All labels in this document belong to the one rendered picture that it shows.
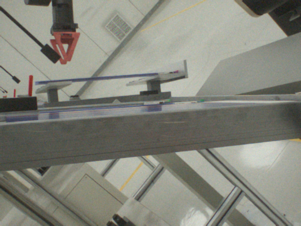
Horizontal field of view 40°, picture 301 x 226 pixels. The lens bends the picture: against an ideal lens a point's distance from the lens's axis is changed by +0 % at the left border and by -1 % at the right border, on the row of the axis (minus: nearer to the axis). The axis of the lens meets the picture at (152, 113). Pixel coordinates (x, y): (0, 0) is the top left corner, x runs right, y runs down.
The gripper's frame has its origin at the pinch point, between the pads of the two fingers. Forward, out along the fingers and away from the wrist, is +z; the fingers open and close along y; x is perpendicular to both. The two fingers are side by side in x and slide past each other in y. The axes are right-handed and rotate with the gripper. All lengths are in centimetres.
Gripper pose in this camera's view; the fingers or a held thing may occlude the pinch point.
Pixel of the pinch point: (65, 60)
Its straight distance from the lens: 118.0
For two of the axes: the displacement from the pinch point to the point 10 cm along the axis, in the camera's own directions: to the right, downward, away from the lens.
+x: 9.5, -0.6, 3.1
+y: 3.1, 0.3, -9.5
